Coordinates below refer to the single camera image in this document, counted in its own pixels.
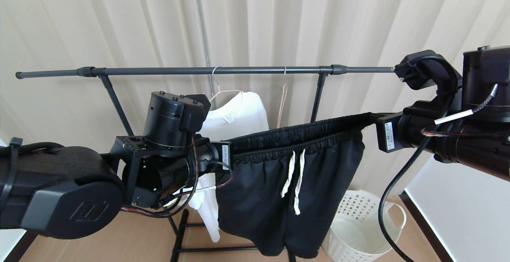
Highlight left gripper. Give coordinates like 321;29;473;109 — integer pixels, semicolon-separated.
159;136;233;201

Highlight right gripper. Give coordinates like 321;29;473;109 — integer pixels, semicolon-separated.
376;100;510;181

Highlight white t-shirt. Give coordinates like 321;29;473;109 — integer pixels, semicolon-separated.
187;91;271;242

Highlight pink clothes hanger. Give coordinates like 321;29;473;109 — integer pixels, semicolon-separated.
277;67;288;129
209;67;243;104

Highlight black shorts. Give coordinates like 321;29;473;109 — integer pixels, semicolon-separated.
216;112;375;258

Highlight black clothes rack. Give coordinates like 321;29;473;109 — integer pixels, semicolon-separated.
15;65;397;262

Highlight white laundry basket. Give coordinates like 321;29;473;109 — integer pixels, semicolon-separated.
322;190;407;262

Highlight beige curtain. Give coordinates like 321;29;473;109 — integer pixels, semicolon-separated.
0;0;510;199

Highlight silver curtain bead chain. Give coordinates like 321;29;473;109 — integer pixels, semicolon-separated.
194;0;216;100

